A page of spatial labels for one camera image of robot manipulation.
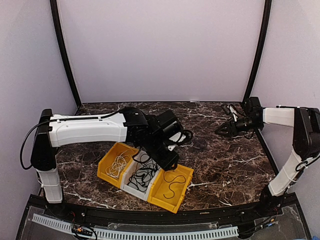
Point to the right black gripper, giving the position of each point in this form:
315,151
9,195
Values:
231,128

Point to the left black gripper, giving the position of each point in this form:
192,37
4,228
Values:
167,163

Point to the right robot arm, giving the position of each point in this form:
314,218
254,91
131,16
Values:
304,123

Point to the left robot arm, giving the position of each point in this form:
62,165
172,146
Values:
158,135

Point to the right yellow plastic bin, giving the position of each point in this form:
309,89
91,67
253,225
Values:
169,188

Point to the yellow plastic bin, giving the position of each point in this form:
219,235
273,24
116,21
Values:
169,188
112,167

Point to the white translucent plastic bin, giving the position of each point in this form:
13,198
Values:
140,176

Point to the left yellow plastic bin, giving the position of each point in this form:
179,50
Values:
112,167

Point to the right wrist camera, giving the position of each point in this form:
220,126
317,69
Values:
231,111

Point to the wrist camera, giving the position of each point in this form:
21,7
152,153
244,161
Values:
179,139
231,111

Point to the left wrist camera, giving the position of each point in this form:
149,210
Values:
179,139

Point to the white slotted cable duct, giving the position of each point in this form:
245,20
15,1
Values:
138,233

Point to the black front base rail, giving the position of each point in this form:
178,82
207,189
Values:
286,222

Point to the right black frame post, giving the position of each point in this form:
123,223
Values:
259,49

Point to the black frame post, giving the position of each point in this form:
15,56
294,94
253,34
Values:
63,51
259,49

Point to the left black frame post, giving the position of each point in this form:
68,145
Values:
63,51

